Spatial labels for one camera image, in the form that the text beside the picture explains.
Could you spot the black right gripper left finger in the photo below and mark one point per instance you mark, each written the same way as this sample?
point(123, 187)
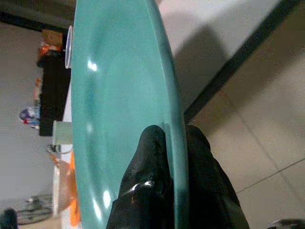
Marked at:
point(145, 167)

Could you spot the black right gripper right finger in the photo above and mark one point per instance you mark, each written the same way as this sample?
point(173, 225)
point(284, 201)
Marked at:
point(207, 186)

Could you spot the teal green plate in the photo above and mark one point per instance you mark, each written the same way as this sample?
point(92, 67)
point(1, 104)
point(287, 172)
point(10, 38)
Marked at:
point(124, 83)

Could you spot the orange plate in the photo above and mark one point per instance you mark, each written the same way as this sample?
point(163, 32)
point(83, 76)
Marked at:
point(74, 190)

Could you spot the white bowl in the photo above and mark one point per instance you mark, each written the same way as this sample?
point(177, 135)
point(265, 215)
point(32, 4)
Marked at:
point(64, 186)

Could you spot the pale green mug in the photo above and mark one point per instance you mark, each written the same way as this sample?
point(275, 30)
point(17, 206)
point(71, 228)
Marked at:
point(62, 132)

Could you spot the black shelf unit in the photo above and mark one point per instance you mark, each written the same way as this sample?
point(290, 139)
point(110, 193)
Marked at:
point(54, 95)

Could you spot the colourful clothes pile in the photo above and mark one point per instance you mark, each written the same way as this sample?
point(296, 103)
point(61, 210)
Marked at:
point(29, 117)

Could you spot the grey cup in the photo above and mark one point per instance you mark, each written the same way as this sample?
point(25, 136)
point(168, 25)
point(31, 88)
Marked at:
point(69, 46)

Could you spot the orange white bundle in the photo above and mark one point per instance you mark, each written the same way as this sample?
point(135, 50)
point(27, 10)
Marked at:
point(47, 50)

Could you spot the brown cardboard box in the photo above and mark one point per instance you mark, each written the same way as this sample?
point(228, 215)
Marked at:
point(52, 37)

